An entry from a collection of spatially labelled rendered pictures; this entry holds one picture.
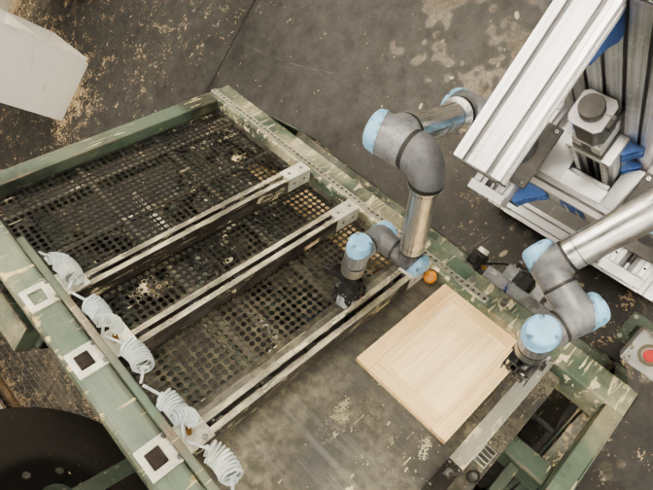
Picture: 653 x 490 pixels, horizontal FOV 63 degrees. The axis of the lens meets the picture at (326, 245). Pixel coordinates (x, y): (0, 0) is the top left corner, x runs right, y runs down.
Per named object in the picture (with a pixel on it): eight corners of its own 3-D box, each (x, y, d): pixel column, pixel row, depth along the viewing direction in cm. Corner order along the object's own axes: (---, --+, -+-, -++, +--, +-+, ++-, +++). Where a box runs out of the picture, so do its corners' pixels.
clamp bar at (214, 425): (430, 277, 205) (448, 234, 187) (158, 497, 143) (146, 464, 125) (411, 262, 209) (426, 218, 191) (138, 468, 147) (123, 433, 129)
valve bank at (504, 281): (598, 311, 205) (596, 313, 184) (573, 339, 208) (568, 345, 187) (491, 235, 226) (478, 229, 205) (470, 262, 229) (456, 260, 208)
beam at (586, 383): (623, 408, 183) (640, 393, 175) (607, 431, 177) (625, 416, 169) (228, 103, 277) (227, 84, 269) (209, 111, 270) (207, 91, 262)
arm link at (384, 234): (404, 249, 174) (383, 266, 168) (377, 230, 179) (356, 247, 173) (408, 231, 168) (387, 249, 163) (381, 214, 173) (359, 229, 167)
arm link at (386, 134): (489, 135, 175) (394, 177, 138) (451, 116, 181) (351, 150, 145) (504, 101, 168) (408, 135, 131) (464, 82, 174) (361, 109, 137)
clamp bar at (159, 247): (312, 183, 233) (318, 138, 216) (42, 332, 171) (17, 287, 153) (296, 171, 237) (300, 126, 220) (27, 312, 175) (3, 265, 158)
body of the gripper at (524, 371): (498, 367, 136) (503, 355, 125) (519, 343, 138) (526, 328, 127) (524, 388, 132) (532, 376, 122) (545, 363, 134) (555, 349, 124)
